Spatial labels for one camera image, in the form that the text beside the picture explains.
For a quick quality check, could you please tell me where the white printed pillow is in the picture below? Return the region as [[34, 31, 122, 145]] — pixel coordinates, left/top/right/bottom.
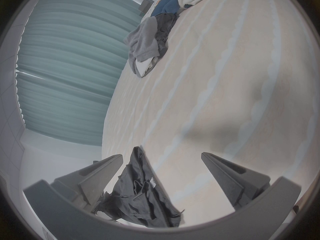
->
[[147, 0, 163, 12]]

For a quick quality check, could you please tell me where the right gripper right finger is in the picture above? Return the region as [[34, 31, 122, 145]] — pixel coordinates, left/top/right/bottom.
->
[[201, 152, 272, 208]]

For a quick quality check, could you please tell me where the grey bedside table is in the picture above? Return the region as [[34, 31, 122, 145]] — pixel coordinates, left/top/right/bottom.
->
[[138, 0, 154, 16]]

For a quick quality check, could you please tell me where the blue-green curtain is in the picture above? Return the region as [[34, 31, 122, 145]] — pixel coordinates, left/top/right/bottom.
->
[[14, 0, 151, 147]]

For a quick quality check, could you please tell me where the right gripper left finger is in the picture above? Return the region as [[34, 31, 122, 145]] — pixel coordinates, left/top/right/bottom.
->
[[52, 154, 124, 207]]

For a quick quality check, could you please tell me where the pile of clothes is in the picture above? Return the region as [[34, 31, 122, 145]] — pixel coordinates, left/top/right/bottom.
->
[[124, 0, 211, 79]]

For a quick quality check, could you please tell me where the black T-shirt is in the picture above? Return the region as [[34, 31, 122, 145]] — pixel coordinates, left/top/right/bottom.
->
[[94, 146, 185, 229]]

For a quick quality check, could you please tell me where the bed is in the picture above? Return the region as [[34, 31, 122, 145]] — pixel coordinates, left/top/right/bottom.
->
[[100, 0, 320, 228]]

